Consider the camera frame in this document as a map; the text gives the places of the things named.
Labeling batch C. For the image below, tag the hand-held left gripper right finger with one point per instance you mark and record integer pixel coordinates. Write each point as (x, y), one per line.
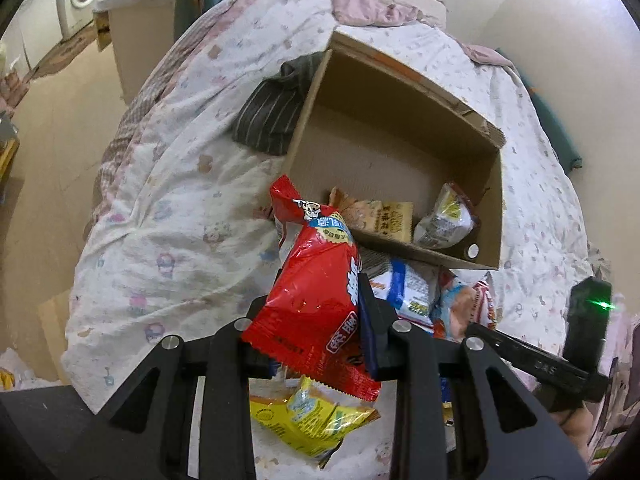
(368, 332)

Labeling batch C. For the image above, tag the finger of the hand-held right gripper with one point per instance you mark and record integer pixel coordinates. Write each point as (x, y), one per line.
(520, 352)

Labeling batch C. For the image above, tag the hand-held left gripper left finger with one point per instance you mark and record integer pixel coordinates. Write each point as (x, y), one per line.
(225, 360)

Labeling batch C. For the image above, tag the blue white snack packet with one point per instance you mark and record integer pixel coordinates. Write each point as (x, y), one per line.
(415, 285)

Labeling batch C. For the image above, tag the brown cardboard box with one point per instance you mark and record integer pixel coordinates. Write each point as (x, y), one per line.
(380, 135)

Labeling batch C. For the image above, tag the person's right hand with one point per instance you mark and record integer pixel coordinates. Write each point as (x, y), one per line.
(580, 430)

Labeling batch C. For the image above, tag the red white snack packet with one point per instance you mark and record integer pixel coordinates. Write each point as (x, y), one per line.
(486, 305)

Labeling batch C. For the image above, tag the light blue orange snack packet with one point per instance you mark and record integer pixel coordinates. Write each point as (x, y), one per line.
(457, 305)

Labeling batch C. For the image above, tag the tan snack packet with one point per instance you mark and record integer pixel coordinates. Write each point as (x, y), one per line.
(397, 220)

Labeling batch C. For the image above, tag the orange patterned snack packet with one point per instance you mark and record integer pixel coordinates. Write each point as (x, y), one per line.
(352, 210)

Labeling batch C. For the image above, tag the silver yellow snack packet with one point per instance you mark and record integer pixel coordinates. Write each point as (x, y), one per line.
(445, 220)

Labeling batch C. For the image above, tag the white printed quilt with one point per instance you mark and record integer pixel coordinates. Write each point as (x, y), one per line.
(175, 185)

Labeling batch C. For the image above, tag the teal cushion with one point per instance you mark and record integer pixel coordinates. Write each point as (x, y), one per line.
(555, 130)

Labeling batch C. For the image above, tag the dark striped cloth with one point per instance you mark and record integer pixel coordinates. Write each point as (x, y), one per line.
(270, 110)

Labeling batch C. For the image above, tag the pink blanket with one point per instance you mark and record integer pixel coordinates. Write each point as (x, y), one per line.
(360, 7)

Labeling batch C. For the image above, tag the white cabinet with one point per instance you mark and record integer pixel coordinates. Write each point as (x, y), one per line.
(140, 35)

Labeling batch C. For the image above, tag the brown floor mat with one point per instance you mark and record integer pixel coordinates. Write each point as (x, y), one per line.
(65, 52)

